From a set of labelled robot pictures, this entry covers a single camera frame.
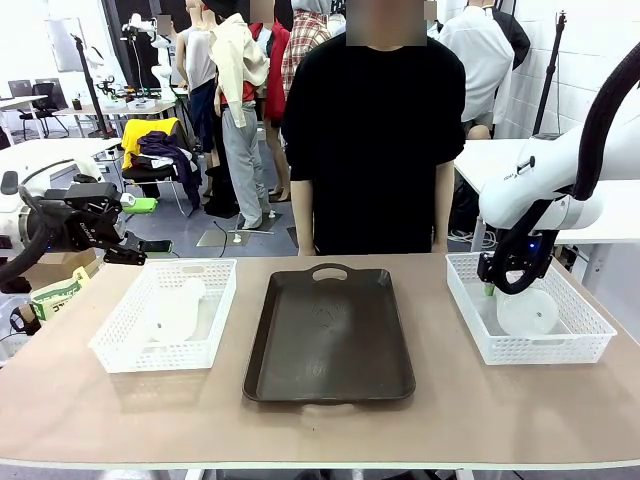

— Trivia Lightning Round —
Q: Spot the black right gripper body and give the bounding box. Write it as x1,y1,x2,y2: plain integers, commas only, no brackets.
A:
477,234,551,294

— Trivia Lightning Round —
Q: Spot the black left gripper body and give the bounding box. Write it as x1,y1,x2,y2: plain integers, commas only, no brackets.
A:
47,182,129,251

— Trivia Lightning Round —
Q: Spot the translucent white conical flask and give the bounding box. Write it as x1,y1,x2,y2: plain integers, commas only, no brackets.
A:
494,287,561,337
143,277,208,346

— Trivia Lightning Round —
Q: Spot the person's right forearm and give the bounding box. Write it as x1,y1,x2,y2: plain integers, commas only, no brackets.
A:
290,178,316,244

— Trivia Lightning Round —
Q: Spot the person's left forearm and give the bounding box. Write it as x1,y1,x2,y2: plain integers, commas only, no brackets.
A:
430,159,455,242

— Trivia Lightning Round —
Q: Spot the brown cardboard box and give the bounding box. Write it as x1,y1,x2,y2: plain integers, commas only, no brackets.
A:
22,247,100,291

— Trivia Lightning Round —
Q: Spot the chair piled with clothes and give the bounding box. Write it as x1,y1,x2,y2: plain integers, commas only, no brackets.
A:
119,117,202,217

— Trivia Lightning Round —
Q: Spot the green and white bag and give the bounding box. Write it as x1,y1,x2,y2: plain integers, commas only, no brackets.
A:
28,266,92,322

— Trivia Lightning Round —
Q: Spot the white perforated plastic basket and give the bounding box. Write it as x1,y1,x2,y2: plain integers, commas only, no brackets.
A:
88,258,238,374
444,251,619,366

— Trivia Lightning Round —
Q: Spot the white background desk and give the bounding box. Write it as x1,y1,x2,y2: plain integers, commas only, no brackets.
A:
52,97,177,136

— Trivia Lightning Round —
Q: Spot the black office chair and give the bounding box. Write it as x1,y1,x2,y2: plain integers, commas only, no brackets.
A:
18,80,70,139

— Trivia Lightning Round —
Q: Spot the black tripod stand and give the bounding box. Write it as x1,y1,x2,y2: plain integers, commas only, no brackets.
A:
529,10,570,142
71,33,115,139

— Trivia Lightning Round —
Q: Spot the mannequin with cream jacket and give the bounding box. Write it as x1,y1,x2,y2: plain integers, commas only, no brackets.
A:
207,0,275,231

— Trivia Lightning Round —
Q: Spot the mannequin with white tank top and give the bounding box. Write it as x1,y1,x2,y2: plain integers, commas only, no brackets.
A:
173,0,221,169

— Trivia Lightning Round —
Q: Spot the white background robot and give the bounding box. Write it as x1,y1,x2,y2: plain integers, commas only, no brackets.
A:
127,12,176,94

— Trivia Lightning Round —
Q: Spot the person in black sweater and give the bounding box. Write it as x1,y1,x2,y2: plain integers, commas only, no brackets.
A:
279,0,467,257

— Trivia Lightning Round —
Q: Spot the dark brown plastic tray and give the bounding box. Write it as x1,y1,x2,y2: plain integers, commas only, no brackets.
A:
242,263,417,407

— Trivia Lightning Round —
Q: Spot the mannequin with red jacket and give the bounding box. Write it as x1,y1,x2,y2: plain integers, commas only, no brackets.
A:
248,9,292,204

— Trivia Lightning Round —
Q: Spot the mannequin with white shirt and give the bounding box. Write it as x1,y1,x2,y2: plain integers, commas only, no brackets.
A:
435,0,517,141

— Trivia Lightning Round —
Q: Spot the mannequin with plaid shirt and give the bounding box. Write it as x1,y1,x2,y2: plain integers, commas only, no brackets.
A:
281,0,334,94

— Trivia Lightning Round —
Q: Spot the black hanging jacket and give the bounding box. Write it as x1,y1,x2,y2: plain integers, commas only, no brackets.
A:
492,5,531,71

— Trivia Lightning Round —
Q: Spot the white wall board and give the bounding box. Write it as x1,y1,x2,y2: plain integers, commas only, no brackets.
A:
43,16,87,74

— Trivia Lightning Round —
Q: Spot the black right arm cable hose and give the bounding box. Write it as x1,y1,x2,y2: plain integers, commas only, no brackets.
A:
492,42,640,296

